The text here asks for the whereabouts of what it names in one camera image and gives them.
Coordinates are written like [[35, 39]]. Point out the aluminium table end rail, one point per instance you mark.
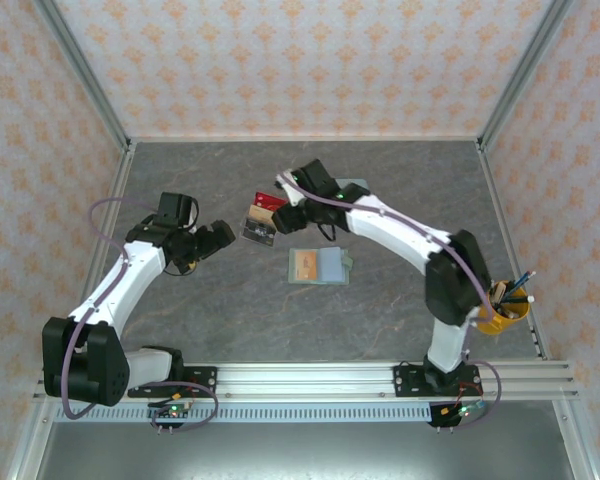
[[305, 138]]

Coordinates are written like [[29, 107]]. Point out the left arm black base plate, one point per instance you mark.
[[205, 380]]

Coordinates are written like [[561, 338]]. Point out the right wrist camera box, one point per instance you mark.
[[287, 190]]

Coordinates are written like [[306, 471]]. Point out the aluminium frame post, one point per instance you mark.
[[87, 75], [522, 75]]

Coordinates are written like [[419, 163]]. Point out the aluminium table side rail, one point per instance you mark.
[[496, 200], [118, 190]]

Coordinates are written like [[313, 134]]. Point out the teal and cream stapler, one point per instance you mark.
[[355, 184]]

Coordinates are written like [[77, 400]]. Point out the dark pen white cap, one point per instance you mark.
[[530, 299]]

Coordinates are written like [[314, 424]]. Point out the yellow pencil cup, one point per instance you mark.
[[495, 322]]

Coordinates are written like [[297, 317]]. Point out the wooden stick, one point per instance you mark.
[[500, 291]]

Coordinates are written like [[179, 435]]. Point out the black printed card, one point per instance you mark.
[[259, 232]]

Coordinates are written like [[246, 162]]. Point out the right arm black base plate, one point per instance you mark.
[[405, 385]]

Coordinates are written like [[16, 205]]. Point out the blue pencil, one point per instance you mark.
[[525, 280]]

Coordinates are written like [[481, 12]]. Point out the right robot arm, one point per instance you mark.
[[455, 280]]

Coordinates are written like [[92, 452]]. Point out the green card holder wallet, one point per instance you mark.
[[330, 265]]

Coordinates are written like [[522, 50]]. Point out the wide aluminium mounting rail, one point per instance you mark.
[[305, 380]]

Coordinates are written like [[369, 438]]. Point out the beige orange printed card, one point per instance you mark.
[[305, 265]]

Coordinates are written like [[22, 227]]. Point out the tan card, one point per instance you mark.
[[260, 214]]

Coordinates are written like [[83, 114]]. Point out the short aluminium frame leg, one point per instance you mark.
[[575, 445], [30, 445]]

